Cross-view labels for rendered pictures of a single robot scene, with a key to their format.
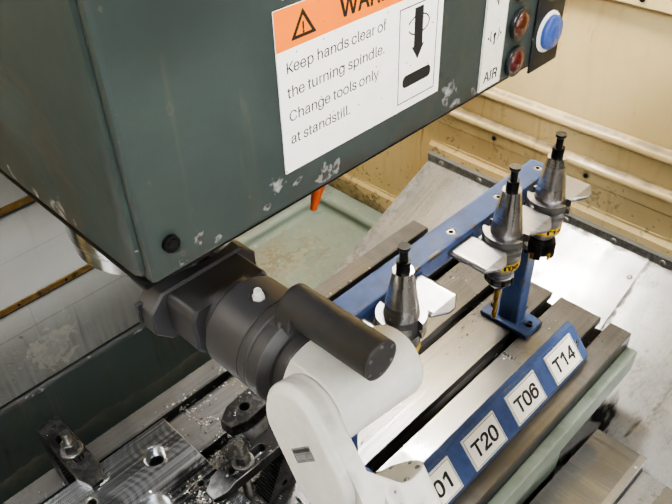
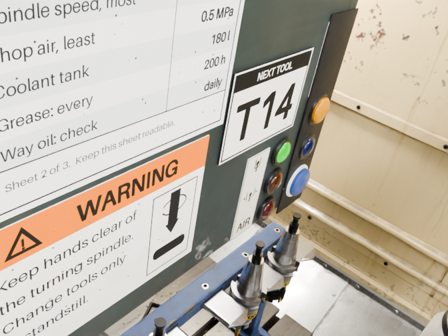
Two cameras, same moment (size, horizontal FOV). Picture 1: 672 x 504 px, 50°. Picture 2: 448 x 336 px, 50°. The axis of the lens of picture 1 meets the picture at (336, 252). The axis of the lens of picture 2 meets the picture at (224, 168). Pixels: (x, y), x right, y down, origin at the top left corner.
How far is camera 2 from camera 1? 0.23 m
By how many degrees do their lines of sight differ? 11
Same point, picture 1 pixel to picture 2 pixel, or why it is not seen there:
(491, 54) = (245, 209)
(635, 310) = (336, 321)
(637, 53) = (352, 142)
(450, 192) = not seen: hidden behind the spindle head
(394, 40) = (145, 225)
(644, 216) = (347, 252)
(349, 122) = (87, 308)
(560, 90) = not seen: hidden behind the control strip
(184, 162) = not seen: outside the picture
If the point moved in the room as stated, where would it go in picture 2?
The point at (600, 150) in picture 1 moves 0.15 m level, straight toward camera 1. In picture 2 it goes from (321, 202) to (313, 234)
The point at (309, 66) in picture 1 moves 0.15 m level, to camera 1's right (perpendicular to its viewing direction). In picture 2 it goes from (32, 277) to (311, 287)
